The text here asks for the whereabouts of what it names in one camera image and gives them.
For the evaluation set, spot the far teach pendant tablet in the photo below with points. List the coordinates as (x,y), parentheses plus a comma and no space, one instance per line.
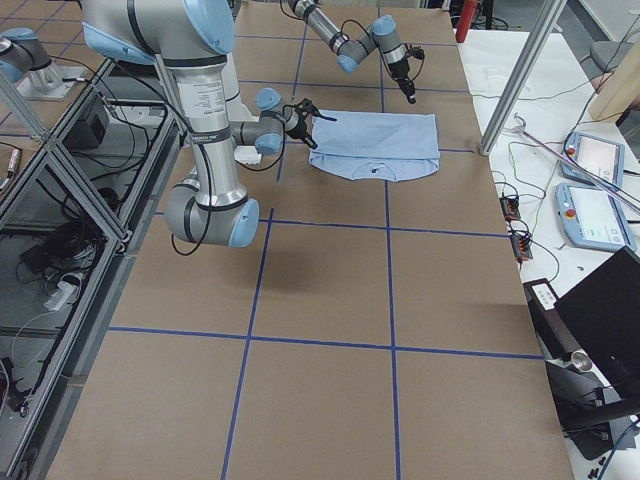
(602,157)

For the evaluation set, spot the small electronics board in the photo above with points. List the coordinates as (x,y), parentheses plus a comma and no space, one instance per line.
(521,242)
(510,208)

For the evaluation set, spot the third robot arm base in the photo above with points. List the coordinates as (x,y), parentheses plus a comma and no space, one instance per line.
(29,67)

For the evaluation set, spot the teach pendant tablet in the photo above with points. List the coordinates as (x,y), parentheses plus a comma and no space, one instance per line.
(602,157)
(592,219)

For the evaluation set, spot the red cylinder object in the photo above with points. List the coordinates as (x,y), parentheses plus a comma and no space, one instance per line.
(465,20)

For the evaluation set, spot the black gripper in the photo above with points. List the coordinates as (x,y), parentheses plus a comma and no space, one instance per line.
(399,72)
(295,124)

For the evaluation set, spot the reacher grabber stick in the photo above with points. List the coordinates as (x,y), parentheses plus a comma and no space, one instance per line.
(609,188)

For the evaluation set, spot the light blue t-shirt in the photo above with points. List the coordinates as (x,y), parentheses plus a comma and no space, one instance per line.
(368,145)

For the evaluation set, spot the near teach pendant tablet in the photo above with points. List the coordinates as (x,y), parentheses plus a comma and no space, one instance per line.
(592,219)

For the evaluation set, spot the aluminium frame post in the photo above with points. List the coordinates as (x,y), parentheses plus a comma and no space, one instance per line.
(533,46)

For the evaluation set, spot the black monitor on stand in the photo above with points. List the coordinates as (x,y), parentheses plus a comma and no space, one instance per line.
(591,334)

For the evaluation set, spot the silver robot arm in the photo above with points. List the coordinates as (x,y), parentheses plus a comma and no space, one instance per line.
(192,41)
(353,42)

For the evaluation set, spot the aluminium frame rack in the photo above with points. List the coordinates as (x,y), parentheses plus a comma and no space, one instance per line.
(91,169)

